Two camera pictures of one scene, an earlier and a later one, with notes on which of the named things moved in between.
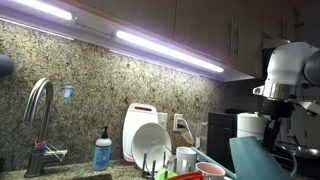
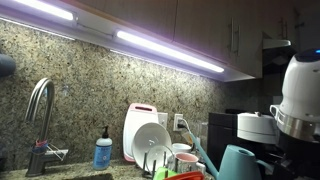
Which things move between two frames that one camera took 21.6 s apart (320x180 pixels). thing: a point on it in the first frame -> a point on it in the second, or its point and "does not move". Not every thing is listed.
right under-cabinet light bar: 169,51 does not move
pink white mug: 210,171 -> 186,162
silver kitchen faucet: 41,151 does not move
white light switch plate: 162,119 does not move
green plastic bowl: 160,173 does not move
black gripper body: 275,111 -> 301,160
